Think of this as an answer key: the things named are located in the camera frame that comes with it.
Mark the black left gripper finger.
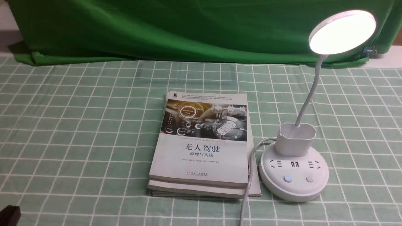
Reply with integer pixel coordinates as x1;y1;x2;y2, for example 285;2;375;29
0;205;21;226

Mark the white desk lamp with base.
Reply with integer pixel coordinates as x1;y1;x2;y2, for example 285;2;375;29
259;10;376;202

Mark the green checkered tablecloth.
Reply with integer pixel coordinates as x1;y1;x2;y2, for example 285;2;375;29
0;57;402;226

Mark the green backdrop cloth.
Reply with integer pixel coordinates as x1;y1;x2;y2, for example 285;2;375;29
8;0;401;66

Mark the top self-driving textbook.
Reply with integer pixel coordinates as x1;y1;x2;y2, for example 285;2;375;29
149;91;249;187

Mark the blue binder clip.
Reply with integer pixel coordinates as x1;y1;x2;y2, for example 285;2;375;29
361;46;377;57

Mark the white lamp power cable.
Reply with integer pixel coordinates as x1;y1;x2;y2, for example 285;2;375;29
239;137;277;226

